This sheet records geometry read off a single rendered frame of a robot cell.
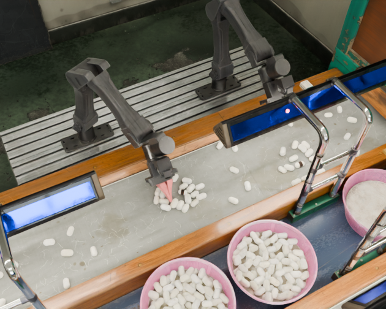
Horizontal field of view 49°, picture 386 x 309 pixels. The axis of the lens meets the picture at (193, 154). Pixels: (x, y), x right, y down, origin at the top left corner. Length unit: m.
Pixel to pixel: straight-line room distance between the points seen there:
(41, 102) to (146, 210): 1.66
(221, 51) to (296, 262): 0.84
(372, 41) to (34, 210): 1.33
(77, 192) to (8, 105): 1.96
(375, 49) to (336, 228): 0.70
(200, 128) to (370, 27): 0.74
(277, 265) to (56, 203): 0.68
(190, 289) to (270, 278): 0.24
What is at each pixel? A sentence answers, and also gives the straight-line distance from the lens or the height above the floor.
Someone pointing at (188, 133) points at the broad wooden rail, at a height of 0.76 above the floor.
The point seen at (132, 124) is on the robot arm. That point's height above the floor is 0.97.
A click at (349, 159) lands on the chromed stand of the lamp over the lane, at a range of 1.38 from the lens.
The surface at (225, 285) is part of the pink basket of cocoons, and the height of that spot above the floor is 0.75.
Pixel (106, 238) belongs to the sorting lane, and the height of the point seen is 0.74.
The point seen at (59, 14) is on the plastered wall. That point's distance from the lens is 3.26.
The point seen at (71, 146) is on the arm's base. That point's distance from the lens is 1.70.
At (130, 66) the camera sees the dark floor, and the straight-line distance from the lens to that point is 3.05.
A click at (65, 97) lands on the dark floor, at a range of 2.91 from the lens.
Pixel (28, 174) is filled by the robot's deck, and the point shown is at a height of 0.67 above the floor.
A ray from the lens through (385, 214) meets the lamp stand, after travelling 1.11.
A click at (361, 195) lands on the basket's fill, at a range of 1.56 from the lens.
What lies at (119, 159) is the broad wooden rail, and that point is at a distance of 1.51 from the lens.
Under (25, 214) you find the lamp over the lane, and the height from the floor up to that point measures 1.08.
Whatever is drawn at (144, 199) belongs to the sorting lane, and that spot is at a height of 0.74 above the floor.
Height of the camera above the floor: 1.95
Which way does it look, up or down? 52 degrees down
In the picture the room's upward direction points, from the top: 1 degrees clockwise
